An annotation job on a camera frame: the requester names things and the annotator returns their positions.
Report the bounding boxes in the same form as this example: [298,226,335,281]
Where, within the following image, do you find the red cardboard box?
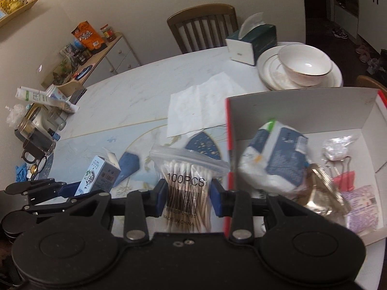
[224,87,387,247]

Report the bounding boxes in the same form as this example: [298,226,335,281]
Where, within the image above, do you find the blue glove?
[14,163,29,183]

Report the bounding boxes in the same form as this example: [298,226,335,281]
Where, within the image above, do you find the white bowl with gold rim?
[278,44,334,87]

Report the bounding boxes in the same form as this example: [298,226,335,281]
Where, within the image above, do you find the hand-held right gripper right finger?
[210,179,303,243]

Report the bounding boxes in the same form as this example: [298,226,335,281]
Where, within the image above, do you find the stacked white plates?
[257,48,343,91]

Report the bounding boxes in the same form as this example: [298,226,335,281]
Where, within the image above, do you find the blue round mat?
[73,64,94,79]

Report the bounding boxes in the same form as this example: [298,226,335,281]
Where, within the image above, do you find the wooden sideboard with white doors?
[41,32,142,88]

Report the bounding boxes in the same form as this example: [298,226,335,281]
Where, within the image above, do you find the glass terrarium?
[41,56,76,87]

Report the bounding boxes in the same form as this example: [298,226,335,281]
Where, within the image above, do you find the glass jar with dark liquid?
[16,118,56,154]

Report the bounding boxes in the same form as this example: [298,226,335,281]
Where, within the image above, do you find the light blue carton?
[74,149,122,197]

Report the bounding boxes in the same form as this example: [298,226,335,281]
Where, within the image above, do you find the green and white tissue box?
[225,13,277,66]

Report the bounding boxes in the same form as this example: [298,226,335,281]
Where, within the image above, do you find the white paper towel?
[167,72,239,138]

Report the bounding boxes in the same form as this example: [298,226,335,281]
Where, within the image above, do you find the orange snack bag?
[72,22,103,51]

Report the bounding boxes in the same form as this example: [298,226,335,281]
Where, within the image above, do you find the pink printed plastic packet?
[342,184,379,233]

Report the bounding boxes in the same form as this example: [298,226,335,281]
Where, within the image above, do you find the clear glass cup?
[45,109,67,130]

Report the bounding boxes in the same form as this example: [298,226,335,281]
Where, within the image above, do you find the brown mug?
[21,140,46,165]

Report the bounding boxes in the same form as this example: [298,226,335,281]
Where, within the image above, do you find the gold foil packet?
[295,163,353,216]

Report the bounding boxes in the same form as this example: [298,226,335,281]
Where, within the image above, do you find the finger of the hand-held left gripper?
[5,179,83,197]
[22,191,103,216]

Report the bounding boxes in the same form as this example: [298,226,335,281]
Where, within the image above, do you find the bag of cotton swabs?
[149,144,230,234]

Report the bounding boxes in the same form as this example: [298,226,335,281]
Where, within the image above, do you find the white wall cabinet unit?
[331,0,387,40]

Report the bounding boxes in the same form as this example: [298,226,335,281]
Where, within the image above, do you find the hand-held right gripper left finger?
[68,180,168,242]

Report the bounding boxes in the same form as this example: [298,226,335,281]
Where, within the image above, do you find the wooden basket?
[56,79,85,97]

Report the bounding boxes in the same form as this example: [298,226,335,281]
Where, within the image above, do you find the crumpled clear plastic bag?
[5,104,28,127]

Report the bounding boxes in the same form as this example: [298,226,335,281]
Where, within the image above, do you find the wooden wall shelf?
[0,0,41,28]

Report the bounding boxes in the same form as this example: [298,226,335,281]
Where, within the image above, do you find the white wet wipes pack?
[237,120,310,194]

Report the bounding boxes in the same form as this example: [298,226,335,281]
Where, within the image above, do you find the red-lidded jar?
[100,24,117,43]

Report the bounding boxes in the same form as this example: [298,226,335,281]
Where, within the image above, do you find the pink binder clip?
[325,156,356,191]

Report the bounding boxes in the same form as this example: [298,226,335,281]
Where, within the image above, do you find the dark grey pouch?
[70,87,88,103]

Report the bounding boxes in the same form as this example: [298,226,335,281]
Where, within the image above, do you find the wooden chair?
[167,4,239,54]
[355,75,387,94]

